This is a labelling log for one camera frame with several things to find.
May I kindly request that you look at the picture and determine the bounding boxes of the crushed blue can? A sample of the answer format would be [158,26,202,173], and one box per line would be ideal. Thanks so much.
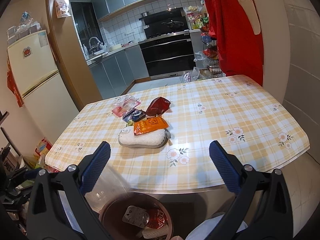
[123,108,146,122]

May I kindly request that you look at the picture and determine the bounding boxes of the wire storage rack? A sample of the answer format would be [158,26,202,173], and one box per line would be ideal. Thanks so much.
[200,12,225,77]

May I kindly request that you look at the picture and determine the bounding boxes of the colourful clutter on floor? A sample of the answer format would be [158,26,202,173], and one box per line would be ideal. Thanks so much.
[26,138,52,169]

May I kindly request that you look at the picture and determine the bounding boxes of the grey lower kitchen cabinets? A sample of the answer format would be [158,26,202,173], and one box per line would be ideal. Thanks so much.
[88,44,150,99]

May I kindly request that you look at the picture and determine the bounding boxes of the hanging bag on frame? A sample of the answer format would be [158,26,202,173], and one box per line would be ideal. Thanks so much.
[54,0,71,18]

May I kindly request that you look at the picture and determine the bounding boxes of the cream refrigerator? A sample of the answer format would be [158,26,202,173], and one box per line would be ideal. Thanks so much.
[8,30,79,144]

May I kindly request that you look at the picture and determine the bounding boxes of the wooden door frame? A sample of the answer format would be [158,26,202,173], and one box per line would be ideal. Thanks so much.
[45,0,102,110]

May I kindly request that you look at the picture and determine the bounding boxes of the red wall hanging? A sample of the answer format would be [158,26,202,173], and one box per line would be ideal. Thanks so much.
[7,56,24,107]

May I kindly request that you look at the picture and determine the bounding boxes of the red wrapper in bin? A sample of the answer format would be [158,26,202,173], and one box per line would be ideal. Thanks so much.
[146,208,168,229]

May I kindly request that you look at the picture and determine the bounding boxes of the orange snack packet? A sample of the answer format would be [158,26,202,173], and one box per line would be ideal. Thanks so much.
[133,116,169,135]

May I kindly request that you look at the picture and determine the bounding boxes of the black oven stove unit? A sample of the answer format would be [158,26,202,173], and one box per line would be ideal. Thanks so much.
[139,7,196,78]

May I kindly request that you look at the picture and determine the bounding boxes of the items on fridge top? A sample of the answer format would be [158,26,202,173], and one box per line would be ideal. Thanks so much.
[7,11,42,46]

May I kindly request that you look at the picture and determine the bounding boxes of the pink clear plastic package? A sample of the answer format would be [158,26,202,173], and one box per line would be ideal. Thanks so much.
[112,95,141,117]

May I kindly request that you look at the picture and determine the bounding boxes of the brown trash bin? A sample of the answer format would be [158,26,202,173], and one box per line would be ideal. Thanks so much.
[99,192,173,239]

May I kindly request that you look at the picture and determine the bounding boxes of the red hanging apron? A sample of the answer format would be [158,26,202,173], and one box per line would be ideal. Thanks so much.
[204,0,264,85]

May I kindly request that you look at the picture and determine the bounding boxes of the dark red wrapper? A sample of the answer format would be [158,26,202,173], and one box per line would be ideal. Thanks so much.
[145,97,171,116]

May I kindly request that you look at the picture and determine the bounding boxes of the clear plastic trash in bin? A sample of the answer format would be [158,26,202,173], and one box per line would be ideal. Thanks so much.
[122,205,149,229]

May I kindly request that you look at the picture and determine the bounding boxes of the chrome kitchen faucet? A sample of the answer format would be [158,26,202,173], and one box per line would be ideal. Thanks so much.
[88,36,104,54]

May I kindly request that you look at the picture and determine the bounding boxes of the red fridge magnet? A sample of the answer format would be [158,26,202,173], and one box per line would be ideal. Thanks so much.
[23,47,31,57]

